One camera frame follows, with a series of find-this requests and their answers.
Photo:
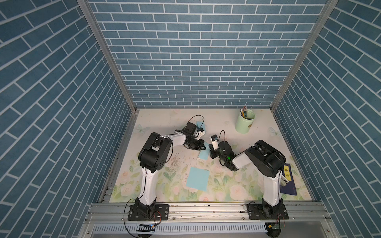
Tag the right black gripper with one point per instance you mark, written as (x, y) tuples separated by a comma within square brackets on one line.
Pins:
[(213, 155)]

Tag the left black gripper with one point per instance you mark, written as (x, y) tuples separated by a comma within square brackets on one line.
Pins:
[(199, 142)]

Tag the light blue paper front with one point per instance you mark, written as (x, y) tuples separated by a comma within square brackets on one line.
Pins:
[(198, 179)]

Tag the light blue square paper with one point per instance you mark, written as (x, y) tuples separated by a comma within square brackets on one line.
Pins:
[(200, 124)]

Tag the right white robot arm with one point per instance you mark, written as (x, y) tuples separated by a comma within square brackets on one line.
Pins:
[(270, 163)]

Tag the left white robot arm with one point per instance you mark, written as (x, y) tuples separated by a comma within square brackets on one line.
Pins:
[(155, 153)]

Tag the floral table mat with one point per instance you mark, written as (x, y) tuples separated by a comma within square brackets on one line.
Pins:
[(223, 185)]

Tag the green pen cup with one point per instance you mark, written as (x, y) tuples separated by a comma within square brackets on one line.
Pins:
[(243, 125)]

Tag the coloured pencils in cup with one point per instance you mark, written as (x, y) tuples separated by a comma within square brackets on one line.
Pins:
[(244, 112)]

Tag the white stapler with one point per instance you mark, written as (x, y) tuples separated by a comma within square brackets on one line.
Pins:
[(283, 180)]

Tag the dark blue book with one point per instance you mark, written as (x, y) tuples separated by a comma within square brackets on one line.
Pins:
[(290, 189)]

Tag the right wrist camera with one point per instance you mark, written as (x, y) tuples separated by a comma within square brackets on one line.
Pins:
[(214, 142)]

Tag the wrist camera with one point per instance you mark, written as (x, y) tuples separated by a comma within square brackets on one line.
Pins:
[(200, 133), (214, 142)]

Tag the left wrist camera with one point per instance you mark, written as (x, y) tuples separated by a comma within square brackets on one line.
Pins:
[(200, 133)]

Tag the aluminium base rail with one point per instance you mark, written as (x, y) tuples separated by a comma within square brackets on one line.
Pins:
[(208, 212)]

